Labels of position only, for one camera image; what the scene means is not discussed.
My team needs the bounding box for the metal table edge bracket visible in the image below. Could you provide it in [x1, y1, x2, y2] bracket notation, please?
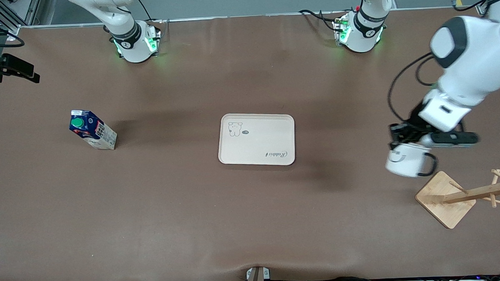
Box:
[246, 266, 271, 281]

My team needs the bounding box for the black base cable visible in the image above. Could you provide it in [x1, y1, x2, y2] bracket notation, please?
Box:
[299, 7, 357, 32]

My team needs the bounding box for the blue milk carton green cap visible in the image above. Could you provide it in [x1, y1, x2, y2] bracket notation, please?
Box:
[69, 108, 118, 152]

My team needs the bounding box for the beige tray with bear print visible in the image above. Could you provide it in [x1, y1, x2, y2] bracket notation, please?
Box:
[217, 111, 297, 168]

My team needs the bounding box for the white smiley face cup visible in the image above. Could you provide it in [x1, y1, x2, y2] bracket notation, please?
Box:
[384, 141, 438, 179]

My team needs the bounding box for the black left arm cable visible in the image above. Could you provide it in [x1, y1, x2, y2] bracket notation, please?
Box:
[386, 52, 442, 130]

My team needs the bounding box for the wooden mug stand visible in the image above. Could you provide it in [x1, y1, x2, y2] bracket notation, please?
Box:
[414, 168, 500, 231]

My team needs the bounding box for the aluminium frame profile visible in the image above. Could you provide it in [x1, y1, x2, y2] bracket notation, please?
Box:
[0, 0, 43, 38]

